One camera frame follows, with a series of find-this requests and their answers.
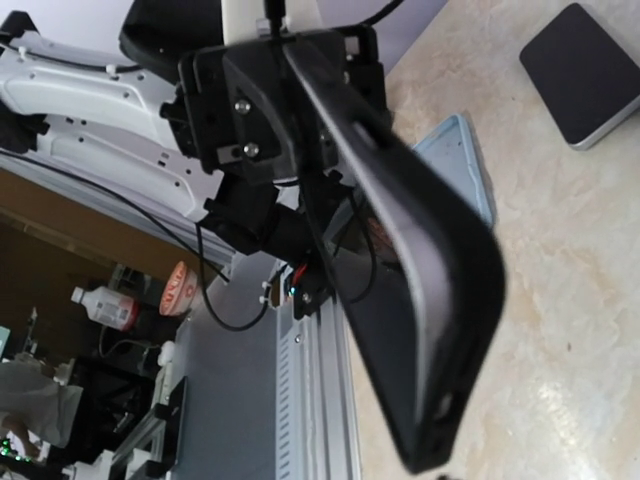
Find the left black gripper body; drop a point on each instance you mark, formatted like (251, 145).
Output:
(241, 109)

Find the black phone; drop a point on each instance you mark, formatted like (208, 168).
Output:
(388, 331)
(587, 81)

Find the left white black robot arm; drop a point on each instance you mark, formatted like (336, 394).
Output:
(98, 117)

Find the light blue phone case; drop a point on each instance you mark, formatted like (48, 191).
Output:
(450, 151)

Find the orange patterned bowl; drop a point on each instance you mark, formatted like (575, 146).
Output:
(181, 291)

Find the plastic drink bottle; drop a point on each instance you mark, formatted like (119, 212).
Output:
(108, 307)

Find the front aluminium rail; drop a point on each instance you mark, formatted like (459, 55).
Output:
(274, 402)

